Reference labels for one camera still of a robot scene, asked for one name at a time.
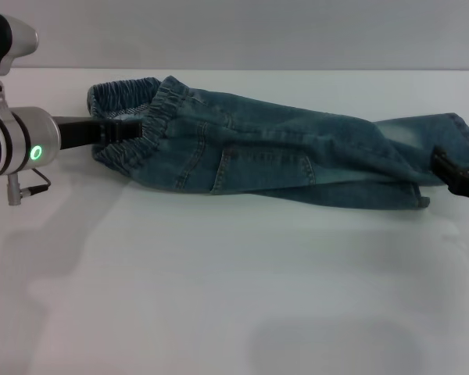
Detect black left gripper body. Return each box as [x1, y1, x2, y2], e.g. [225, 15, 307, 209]
[50, 115, 107, 152]

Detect blue denim shorts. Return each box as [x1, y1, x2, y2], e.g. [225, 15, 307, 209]
[86, 75, 469, 212]

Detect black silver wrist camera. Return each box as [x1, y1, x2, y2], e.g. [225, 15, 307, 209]
[0, 12, 40, 77]

